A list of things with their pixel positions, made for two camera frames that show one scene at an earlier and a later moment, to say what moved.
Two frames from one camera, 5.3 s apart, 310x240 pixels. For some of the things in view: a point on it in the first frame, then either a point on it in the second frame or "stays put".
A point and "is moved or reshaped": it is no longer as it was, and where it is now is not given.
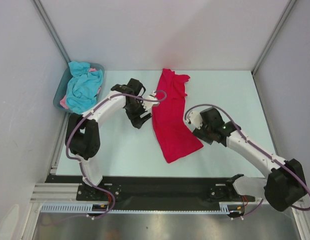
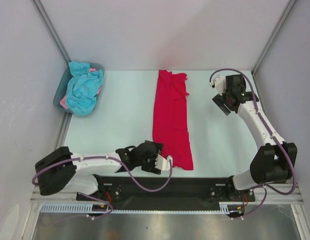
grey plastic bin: [61, 89] stays put
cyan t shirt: [82, 86] stays put
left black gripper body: [134, 110] → [148, 164]
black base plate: [157, 190] stays put
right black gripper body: [203, 133] → [222, 104]
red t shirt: [176, 139] is moved or reshaped
